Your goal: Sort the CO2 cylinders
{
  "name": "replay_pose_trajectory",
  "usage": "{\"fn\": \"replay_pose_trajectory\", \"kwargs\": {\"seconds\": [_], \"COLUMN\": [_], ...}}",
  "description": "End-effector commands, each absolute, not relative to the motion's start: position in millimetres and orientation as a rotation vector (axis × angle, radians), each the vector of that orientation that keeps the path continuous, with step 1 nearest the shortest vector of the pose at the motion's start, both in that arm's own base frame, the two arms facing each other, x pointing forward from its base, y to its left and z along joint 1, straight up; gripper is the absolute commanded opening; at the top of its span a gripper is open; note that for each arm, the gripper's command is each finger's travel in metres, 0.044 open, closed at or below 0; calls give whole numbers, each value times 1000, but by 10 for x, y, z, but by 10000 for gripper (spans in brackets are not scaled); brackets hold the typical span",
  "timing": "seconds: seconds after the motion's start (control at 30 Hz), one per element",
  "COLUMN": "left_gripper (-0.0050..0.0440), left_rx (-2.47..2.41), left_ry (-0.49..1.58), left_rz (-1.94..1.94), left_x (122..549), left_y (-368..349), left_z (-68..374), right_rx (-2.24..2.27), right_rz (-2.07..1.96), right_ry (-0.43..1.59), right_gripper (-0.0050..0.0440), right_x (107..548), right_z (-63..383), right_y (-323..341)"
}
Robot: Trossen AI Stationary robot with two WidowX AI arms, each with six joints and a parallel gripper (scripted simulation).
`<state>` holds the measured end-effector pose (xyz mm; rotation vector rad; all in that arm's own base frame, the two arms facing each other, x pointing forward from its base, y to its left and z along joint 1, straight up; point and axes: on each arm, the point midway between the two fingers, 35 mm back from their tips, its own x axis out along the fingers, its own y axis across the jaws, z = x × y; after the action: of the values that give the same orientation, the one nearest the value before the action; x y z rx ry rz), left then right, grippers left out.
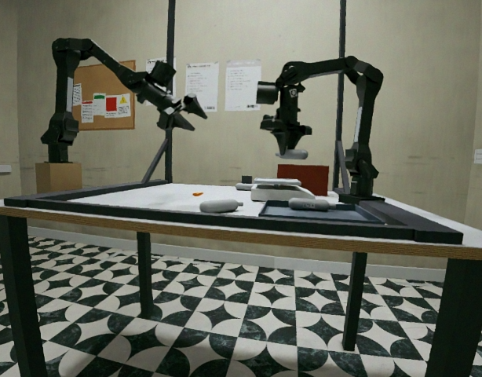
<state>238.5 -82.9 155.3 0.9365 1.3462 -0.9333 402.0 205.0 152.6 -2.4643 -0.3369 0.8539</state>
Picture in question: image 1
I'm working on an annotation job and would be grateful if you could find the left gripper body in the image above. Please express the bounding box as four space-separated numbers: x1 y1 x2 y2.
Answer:
260 103 312 135

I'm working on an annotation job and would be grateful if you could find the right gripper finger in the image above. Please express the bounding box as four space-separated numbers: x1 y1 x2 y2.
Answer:
168 111 195 131
188 97 207 119

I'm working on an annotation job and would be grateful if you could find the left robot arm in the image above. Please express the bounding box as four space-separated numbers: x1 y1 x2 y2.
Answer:
256 56 384 198

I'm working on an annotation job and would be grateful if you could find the white cylinder with narrow neck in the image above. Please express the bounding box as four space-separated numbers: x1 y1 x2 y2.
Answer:
276 149 309 160
288 198 336 211

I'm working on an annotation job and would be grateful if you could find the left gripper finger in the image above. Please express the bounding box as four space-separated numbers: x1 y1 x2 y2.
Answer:
287 134 304 149
270 130 290 156

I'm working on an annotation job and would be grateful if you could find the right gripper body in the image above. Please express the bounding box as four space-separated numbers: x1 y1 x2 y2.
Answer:
155 90 197 130

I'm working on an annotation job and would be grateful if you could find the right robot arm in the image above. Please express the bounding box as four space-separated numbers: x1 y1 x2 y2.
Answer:
40 38 176 163

